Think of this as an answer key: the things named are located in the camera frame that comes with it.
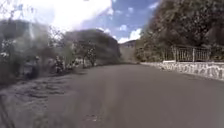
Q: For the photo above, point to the distant hill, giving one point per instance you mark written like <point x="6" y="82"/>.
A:
<point x="127" y="50"/>

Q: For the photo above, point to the wooded hillside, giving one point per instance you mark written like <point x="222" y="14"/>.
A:
<point x="100" y="45"/>

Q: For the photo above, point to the grey asphalt road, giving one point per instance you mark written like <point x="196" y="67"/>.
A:
<point x="133" y="96"/>

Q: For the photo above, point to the row of bushes and trees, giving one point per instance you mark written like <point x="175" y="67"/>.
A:
<point x="36" y="56"/>

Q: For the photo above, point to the metal railing fence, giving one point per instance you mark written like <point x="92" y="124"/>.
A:
<point x="190" y="54"/>

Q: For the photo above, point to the large dark green trees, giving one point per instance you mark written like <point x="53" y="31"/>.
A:
<point x="180" y="23"/>

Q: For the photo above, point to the low stone wall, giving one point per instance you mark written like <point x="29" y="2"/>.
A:
<point x="200" y="69"/>

